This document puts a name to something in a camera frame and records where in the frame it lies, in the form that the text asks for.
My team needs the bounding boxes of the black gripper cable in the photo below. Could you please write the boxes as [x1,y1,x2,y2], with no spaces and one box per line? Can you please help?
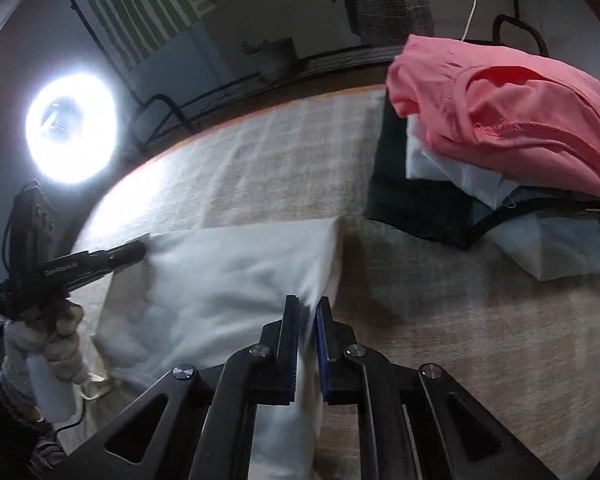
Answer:
[50,407,88,433]

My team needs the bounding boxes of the black metal clothes rack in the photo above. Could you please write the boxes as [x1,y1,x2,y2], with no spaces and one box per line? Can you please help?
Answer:
[55,0,551,153]

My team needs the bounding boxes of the dark green folded garment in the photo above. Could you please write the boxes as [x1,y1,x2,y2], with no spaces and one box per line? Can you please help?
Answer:
[364,102,501,251]

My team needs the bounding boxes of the white lamp cable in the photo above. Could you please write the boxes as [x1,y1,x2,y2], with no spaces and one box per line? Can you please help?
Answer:
[461,0,482,41]

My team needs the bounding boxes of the pink folded garment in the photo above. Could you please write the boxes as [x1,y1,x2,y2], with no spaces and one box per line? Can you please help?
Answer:
[386,34,600,202]

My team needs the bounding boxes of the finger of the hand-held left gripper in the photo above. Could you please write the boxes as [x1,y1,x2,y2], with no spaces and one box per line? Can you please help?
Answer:
[100,240,147,270]

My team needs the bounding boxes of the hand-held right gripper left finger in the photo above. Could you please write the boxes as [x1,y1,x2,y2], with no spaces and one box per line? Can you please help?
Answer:
[62,294,301,480]

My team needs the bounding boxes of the plaid grey coat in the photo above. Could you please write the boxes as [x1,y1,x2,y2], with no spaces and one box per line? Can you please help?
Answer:
[350,0,436,47]

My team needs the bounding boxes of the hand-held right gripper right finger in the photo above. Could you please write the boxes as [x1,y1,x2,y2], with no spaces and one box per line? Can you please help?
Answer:
[316,297,556,480]

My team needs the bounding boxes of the green striped wall hanging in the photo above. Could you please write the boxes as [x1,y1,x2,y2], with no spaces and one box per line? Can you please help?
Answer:
[55,0,218,72]

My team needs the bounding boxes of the potted plant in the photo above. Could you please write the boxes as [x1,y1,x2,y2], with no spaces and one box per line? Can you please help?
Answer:
[241,37,301,83]

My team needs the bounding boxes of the grey folded garment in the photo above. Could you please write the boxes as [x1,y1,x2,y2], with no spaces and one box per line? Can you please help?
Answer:
[467,187,600,282]

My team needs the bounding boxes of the person's left hand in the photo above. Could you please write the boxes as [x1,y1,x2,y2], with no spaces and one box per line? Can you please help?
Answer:
[2,301,90,401]

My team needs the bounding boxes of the white folded garment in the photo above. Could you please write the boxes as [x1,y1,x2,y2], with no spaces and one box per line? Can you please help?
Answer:
[405,115,523,211]

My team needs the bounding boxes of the phone holder clamp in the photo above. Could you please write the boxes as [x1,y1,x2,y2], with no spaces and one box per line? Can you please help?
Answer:
[40,102,71,133]

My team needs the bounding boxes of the person's left forearm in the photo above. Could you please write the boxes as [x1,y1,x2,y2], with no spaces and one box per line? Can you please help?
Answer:
[0,370,68,473]

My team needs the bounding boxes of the white camisole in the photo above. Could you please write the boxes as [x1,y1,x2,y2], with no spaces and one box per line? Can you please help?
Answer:
[80,217,343,480]

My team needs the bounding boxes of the ring light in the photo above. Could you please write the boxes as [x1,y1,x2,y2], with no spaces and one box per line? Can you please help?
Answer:
[25,71,118,185]

